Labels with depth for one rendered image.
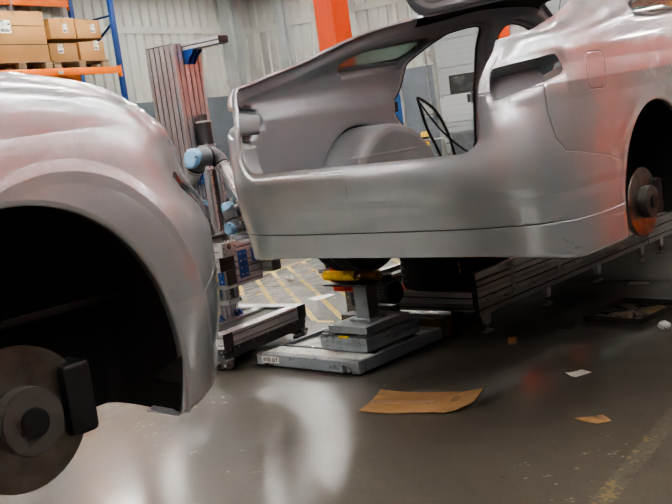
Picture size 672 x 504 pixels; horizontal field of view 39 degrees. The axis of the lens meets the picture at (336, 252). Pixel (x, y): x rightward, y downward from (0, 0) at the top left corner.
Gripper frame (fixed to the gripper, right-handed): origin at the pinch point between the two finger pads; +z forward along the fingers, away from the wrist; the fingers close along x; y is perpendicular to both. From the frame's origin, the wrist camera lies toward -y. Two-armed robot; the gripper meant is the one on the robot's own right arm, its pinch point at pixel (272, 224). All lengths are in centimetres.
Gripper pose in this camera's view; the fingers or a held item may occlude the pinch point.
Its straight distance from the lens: 561.5
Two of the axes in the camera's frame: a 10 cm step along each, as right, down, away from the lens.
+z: 6.5, -1.5, 7.4
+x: -7.1, 2.4, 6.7
